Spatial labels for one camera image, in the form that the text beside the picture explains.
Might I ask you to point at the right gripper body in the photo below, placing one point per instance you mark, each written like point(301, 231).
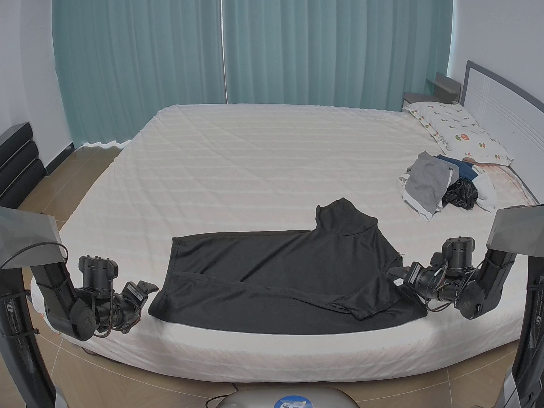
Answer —
point(416, 275)

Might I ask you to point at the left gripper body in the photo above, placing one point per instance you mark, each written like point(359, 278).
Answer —
point(132, 298)

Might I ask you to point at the black T-shirt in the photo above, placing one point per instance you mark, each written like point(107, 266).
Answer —
point(276, 266)

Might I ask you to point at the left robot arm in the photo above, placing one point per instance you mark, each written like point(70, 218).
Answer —
point(25, 236)

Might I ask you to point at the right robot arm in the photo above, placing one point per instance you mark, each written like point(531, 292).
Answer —
point(522, 227)

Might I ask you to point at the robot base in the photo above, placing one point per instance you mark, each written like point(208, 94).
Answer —
point(255, 400)

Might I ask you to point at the bed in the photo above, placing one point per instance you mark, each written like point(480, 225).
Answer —
point(255, 155)

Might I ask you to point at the grey garment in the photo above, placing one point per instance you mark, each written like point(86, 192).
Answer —
point(427, 183)

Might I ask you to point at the black shiny garment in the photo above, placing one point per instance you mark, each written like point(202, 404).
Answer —
point(461, 193)

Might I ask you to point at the white garment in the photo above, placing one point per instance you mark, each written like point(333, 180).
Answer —
point(488, 193)

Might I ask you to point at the dark blue garment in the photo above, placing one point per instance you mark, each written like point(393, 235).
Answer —
point(465, 169)

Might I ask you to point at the white printed pillow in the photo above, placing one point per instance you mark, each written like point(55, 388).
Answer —
point(459, 130)

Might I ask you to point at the black chest of drawers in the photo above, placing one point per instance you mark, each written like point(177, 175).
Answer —
point(19, 159)

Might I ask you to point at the grey bedside table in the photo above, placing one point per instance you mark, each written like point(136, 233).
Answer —
point(442, 85)

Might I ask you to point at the blue-green curtain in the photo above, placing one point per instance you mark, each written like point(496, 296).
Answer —
point(140, 49)
point(340, 36)

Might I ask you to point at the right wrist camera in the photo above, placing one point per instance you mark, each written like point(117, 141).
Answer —
point(437, 259)

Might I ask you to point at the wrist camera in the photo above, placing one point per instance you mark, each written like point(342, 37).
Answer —
point(437, 259)
point(114, 270)

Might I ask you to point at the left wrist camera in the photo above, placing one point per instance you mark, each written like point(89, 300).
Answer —
point(114, 270)

